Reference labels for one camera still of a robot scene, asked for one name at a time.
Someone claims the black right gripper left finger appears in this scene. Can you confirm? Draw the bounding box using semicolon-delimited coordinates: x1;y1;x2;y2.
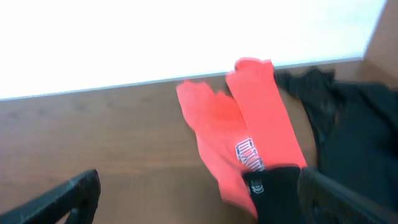
1;169;101;224

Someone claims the black garment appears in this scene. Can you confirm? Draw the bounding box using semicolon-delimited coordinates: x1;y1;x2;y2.
243;68;397;223

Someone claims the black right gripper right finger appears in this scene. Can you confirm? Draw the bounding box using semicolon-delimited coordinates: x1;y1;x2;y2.
297;168;397;224

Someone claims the red printed shirt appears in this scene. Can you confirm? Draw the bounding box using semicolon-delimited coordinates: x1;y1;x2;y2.
176;58;307;217

